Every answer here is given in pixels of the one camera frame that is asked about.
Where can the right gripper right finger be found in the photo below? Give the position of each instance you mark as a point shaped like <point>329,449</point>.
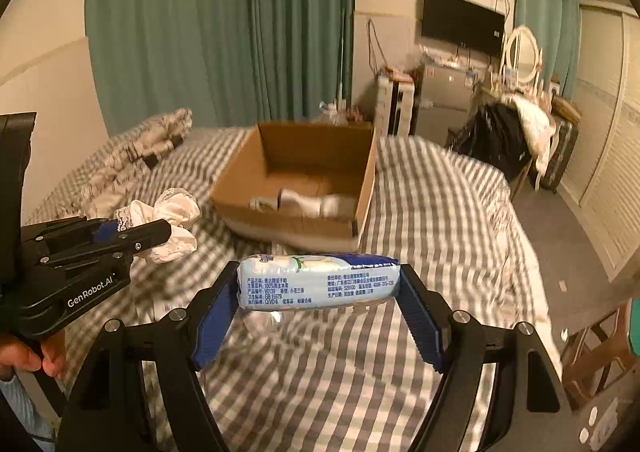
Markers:
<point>528,408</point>

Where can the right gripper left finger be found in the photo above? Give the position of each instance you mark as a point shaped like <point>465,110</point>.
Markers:
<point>107,409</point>

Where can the blue white tissue pack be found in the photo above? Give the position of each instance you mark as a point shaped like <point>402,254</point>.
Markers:
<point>297,282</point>

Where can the white sock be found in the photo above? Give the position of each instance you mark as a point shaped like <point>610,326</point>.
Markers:
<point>290,203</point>

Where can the person's left hand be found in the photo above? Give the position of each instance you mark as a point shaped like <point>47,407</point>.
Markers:
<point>16,355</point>

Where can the wooden stool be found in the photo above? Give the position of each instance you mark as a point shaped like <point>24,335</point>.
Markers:
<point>600,354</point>

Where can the floral patterned pillow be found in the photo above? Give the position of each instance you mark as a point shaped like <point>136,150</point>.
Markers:
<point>102,184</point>

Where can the grey checkered duvet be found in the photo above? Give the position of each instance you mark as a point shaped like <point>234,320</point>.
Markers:
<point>318,357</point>

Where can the white louvered wardrobe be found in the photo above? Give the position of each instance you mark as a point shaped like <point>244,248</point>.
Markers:
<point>601,181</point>

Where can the brown cardboard box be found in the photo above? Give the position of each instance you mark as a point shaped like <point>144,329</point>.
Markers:
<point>310,158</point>

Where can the chair with piled clothes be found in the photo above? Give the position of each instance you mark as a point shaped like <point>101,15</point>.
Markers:
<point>513,134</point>

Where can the green curtain left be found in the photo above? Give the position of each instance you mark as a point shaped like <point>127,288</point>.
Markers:
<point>231,62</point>

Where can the green curtain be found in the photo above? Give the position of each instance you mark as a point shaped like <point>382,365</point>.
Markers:
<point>231,62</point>
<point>556,26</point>

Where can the small grey refrigerator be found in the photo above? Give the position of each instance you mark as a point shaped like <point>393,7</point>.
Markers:
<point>445,102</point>

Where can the white suitcase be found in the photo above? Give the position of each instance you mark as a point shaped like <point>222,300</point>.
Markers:
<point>394,104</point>

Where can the white oval vanity mirror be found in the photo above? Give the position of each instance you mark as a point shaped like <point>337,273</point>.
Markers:
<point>521,61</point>

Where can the green curtain right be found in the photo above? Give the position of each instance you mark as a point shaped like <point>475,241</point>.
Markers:
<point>556,26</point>

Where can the black wall television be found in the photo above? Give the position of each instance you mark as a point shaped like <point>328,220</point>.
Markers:
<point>464,24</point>

